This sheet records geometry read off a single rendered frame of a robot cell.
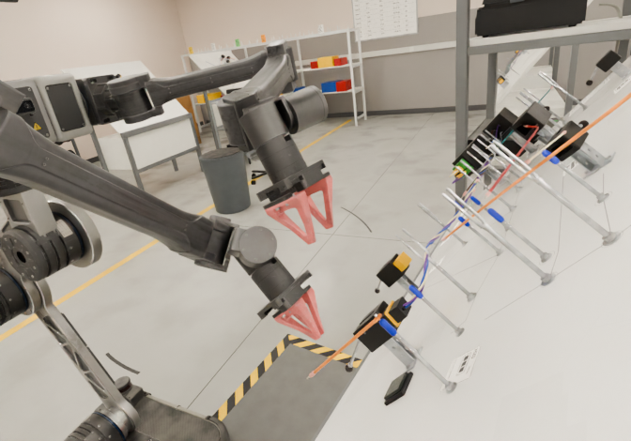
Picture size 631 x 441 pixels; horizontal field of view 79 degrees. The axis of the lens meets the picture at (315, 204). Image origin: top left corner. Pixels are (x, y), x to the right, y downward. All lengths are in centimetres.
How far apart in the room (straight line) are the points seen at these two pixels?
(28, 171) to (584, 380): 51
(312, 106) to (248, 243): 22
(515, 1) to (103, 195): 128
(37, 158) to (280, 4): 877
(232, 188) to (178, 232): 346
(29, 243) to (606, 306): 107
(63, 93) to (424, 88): 743
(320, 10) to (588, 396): 858
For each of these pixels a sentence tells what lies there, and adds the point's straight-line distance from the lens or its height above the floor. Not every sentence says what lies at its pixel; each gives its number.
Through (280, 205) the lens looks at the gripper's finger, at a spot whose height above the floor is 131.
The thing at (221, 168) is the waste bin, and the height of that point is 52.
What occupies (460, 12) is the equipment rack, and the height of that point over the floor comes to 154.
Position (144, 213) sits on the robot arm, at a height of 133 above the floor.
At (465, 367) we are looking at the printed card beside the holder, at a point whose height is 117.
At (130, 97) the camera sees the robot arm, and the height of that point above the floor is 145.
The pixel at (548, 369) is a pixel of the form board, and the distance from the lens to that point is 37.
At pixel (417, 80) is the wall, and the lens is 817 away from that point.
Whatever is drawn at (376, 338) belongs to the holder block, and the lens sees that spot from 60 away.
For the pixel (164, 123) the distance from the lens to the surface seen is 555.
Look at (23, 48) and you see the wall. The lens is 835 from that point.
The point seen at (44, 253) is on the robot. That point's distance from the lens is 113.
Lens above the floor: 151
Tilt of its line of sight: 22 degrees down
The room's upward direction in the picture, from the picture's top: 8 degrees counter-clockwise
